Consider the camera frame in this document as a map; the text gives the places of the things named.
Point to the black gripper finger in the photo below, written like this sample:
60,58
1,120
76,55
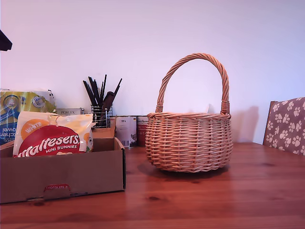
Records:
4,44

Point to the white Maltesers mini bunnies bag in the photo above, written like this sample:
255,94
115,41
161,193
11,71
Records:
50,140

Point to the white Porlex box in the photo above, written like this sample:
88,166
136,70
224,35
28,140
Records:
68,112

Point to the brown cardboard box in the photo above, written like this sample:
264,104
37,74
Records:
71,167

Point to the kitchen towel pack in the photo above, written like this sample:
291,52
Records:
14,107

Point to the black chopstick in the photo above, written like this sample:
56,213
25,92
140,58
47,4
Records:
94,90
104,86
89,93
117,88

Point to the dark brown wooden utensil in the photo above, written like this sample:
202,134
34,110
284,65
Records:
109,100

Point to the white labelled tin can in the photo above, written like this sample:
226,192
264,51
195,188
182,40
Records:
112,121
126,131

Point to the red labelled tin can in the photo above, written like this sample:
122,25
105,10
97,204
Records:
142,131

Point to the chair with paw print cover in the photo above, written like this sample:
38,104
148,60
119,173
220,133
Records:
286,124

